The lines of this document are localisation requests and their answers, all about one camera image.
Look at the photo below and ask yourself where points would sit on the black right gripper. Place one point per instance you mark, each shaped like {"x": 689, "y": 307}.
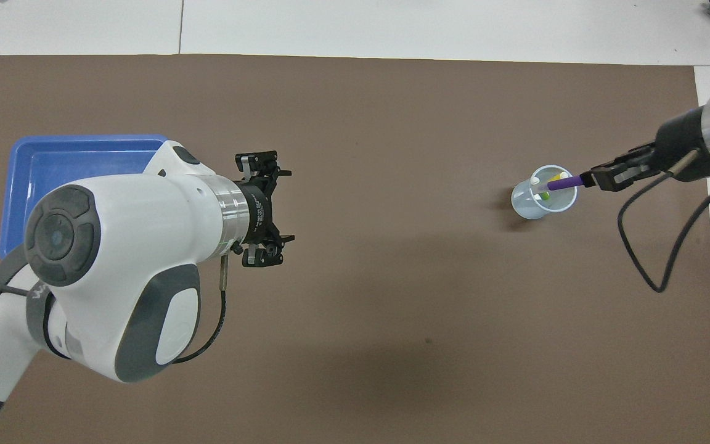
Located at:
{"x": 681, "y": 148}

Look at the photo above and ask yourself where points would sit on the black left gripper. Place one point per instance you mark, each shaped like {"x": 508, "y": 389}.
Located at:
{"x": 259, "y": 209}

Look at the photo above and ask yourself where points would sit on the purple pen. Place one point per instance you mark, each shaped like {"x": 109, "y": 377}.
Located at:
{"x": 567, "y": 182}

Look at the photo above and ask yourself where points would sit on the yellow pen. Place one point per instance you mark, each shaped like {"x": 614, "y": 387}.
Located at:
{"x": 563, "y": 177}

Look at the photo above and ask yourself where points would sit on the green pen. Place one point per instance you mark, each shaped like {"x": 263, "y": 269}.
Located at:
{"x": 540, "y": 192}

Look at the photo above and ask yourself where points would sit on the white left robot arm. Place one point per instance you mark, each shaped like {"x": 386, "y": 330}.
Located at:
{"x": 145, "y": 222}

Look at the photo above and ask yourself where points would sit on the blue plastic tray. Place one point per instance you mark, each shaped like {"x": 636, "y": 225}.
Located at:
{"x": 53, "y": 163}

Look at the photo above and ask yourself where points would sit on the clear plastic cup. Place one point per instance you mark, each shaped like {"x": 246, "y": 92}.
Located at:
{"x": 530, "y": 209}

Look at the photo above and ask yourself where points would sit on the brown table mat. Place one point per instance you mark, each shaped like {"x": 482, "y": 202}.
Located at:
{"x": 392, "y": 123}

